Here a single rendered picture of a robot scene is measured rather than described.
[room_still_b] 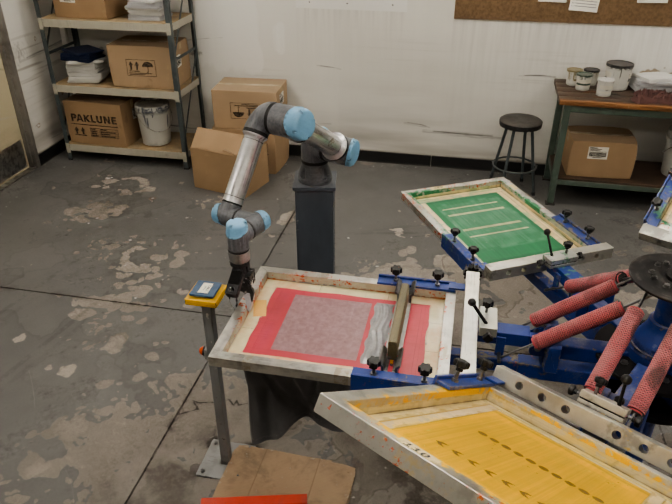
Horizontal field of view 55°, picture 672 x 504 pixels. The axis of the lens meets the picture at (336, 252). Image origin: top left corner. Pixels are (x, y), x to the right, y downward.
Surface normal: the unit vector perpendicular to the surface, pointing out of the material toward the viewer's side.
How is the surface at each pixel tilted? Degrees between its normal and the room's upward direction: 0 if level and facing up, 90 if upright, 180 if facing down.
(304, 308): 0
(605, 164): 90
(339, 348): 0
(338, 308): 0
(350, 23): 90
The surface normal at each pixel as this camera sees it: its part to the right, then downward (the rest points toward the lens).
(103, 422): 0.00, -0.86
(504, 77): -0.21, 0.50
